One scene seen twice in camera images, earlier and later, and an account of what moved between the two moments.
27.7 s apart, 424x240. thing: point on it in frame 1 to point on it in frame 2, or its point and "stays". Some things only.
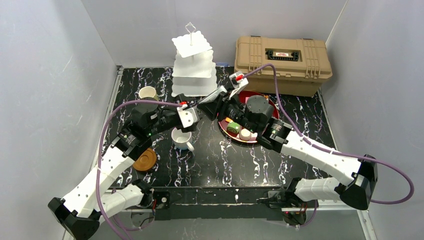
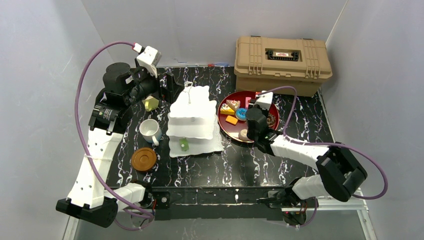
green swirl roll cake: (233, 127) to (184, 144)
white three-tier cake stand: (194, 72) to (192, 127)
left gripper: (177, 117) to (162, 84)
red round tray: (240, 98) stays
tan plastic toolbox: (301, 64) stays
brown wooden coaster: (146, 161) stays
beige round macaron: (245, 134) stays
